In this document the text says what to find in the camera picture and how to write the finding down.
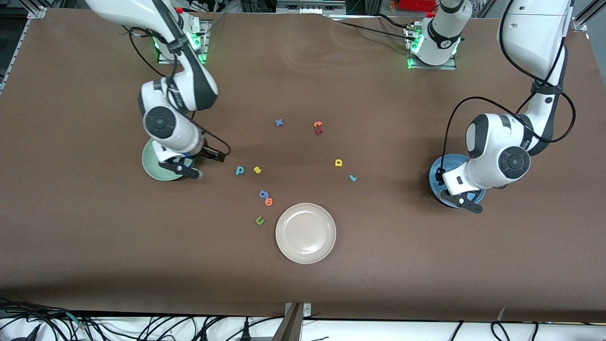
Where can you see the white tape scrap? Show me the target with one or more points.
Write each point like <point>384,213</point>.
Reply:
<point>501,312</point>

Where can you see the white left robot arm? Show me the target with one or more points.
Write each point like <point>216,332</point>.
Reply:
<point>492,142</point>

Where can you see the grey metal box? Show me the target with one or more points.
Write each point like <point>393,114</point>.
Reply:
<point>307,7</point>

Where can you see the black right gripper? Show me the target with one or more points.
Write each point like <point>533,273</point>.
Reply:
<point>204,154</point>

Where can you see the brown table cover sheet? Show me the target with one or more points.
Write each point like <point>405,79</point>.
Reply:
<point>94,260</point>

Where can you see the pale green plate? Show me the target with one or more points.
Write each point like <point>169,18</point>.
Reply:
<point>151,166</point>

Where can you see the aluminium profile bar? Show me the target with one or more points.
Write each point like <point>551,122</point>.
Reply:
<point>289,327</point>

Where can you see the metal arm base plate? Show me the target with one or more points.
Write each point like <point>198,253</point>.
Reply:
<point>452,66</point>
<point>204,58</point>

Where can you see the black power plug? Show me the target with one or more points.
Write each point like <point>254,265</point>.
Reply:
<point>245,334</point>

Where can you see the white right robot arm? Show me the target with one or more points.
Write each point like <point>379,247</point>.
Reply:
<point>182,135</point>

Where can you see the blue plate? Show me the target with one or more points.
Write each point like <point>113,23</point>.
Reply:
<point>453,160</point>

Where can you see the small metal bracket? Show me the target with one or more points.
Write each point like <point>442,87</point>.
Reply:
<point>307,310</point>

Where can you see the aluminium frame rail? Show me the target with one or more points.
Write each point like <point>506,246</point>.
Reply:
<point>580,23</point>
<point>37,12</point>

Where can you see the blue foam letter g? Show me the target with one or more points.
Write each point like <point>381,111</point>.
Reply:
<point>263,194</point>

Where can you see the red box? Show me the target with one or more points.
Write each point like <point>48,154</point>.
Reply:
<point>416,4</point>

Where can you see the beige plate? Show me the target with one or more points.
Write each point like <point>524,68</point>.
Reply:
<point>306,233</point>

